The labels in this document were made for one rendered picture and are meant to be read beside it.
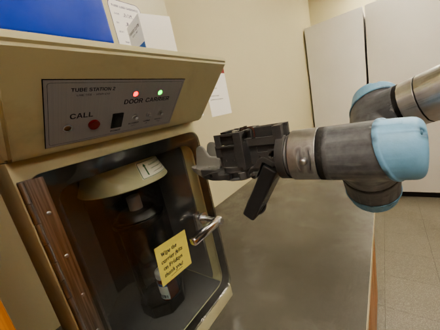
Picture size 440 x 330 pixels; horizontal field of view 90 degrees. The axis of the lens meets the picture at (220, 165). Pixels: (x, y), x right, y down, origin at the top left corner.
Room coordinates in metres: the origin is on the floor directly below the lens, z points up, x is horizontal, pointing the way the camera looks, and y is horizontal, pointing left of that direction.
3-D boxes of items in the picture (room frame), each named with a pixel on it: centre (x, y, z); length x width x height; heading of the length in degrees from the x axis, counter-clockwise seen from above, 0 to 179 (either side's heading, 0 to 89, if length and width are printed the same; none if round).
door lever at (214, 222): (0.41, 0.06, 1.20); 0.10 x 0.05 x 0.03; 142
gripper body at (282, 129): (0.37, -0.06, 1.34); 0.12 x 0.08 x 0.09; 52
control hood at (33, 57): (0.35, 0.09, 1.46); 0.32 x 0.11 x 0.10; 142
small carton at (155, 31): (0.38, 0.06, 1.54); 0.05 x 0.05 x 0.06; 37
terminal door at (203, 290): (0.38, 0.13, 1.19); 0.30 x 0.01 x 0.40; 142
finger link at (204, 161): (0.42, 0.03, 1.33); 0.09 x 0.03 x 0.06; 52
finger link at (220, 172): (0.39, 0.00, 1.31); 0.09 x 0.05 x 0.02; 52
